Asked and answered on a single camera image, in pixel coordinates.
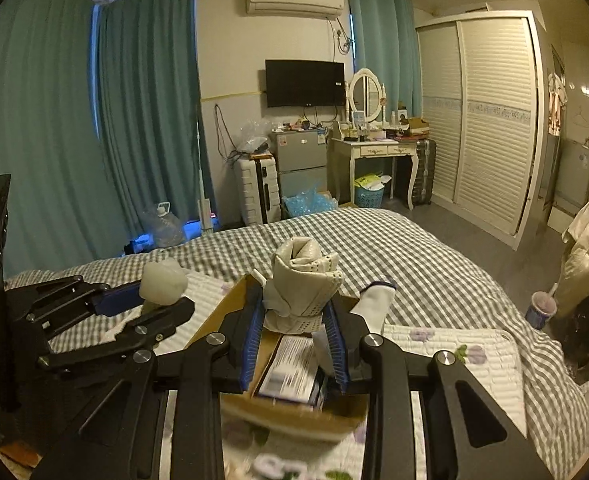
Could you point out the small white sock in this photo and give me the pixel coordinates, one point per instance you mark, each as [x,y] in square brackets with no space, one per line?
[162,284]

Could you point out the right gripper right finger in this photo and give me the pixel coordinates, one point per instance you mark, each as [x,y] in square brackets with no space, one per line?
[414,409]

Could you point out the black wall television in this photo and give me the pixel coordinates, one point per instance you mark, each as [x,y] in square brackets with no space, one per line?
[301,83]

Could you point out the white jacket on chair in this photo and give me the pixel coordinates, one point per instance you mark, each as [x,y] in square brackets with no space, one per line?
[573,284]

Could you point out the white floral quilted mat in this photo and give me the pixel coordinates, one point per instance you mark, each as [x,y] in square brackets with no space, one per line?
[467,434]

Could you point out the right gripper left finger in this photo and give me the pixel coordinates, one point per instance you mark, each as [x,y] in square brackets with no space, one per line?
[162,414]

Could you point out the dark suitcase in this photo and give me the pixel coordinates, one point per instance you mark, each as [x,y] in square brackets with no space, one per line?
[423,186]

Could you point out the blue waste basket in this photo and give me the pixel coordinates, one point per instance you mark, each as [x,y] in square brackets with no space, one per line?
[367,197]

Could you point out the oval vanity mirror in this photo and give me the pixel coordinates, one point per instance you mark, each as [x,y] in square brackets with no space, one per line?
[365,96]

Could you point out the large water bottle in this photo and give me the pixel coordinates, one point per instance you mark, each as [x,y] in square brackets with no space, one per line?
[165,228]

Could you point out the white vanity table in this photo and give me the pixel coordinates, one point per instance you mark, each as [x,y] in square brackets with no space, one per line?
[343,155]

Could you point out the grey mini fridge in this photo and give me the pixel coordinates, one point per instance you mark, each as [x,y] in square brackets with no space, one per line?
[301,158]

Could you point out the large tissue pack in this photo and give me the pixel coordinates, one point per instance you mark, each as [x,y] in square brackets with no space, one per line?
[293,374]

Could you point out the white air conditioner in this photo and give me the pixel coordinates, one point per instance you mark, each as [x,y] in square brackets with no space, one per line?
[328,8]

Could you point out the grey checked bed cover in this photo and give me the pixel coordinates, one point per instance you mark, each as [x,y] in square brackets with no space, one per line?
[436,287]

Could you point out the white socks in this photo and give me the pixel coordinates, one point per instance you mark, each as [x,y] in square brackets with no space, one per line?
[303,281]

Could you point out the white sliding wardrobe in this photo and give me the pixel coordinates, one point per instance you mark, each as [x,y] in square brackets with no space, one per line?
[482,94]

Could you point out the teal curtain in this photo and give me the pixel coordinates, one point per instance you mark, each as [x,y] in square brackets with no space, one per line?
[99,121]
[386,43]

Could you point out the drink cup with straw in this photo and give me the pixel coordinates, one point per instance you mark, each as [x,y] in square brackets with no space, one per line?
[542,308]

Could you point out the teal curtain left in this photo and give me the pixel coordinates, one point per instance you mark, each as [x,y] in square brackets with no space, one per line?
[99,121]

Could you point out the white suitcase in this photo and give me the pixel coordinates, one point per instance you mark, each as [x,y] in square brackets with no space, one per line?
[259,196]

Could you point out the brown cardboard box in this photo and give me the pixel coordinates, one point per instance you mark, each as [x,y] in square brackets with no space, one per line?
[338,416]

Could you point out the teal curtain right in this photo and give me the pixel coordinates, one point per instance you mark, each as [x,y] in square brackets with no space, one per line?
[386,43]

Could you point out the blue plastic bag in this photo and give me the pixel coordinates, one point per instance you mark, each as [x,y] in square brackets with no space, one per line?
[308,202]

